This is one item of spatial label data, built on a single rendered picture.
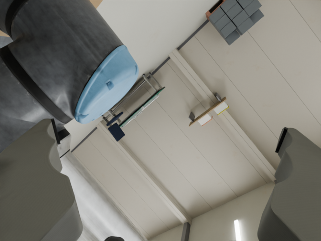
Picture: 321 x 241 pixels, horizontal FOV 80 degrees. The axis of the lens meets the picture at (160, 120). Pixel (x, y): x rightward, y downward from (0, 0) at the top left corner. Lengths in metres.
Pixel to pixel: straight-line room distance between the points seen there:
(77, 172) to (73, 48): 0.20
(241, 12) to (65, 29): 5.52
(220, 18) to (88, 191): 5.54
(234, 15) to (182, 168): 5.45
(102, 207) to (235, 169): 7.56
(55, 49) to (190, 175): 7.88
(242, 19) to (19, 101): 5.58
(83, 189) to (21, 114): 0.15
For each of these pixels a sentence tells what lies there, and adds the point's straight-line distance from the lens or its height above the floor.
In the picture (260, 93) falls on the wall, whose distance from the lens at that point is 6.93.
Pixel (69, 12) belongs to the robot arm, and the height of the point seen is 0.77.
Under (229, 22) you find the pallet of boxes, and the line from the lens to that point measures 5.71.
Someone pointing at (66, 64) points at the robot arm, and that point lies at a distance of 0.32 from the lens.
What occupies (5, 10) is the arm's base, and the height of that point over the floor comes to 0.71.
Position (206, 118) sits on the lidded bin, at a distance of 6.30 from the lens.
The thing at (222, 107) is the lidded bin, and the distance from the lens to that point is 6.20.
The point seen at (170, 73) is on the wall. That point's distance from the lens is 6.85.
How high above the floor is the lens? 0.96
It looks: 4 degrees up
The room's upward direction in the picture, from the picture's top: 139 degrees clockwise
